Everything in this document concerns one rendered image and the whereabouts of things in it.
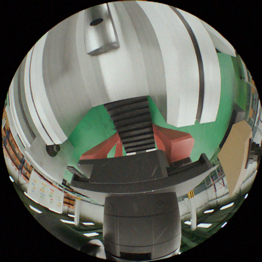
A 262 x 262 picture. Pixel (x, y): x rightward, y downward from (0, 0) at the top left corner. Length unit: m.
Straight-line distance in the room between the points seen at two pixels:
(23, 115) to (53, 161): 0.10
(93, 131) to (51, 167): 0.11
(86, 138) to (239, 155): 0.44
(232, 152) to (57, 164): 0.49
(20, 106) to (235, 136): 0.52
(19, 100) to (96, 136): 0.18
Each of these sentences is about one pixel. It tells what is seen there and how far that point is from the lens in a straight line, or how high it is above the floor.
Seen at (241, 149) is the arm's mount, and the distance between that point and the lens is 0.35.
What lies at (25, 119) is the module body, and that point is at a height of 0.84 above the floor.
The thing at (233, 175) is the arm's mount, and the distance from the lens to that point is 0.40.
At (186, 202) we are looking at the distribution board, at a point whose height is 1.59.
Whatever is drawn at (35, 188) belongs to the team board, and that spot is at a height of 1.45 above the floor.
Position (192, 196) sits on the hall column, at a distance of 6.40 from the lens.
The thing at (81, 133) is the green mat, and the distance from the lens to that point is 0.17.
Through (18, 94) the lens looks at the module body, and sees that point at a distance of 0.18.
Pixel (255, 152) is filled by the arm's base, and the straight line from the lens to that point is 0.44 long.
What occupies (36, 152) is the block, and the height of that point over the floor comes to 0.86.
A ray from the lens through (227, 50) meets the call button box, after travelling 0.16.
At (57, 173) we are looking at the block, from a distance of 0.18.
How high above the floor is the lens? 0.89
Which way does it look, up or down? 52 degrees down
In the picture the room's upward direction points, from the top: 179 degrees clockwise
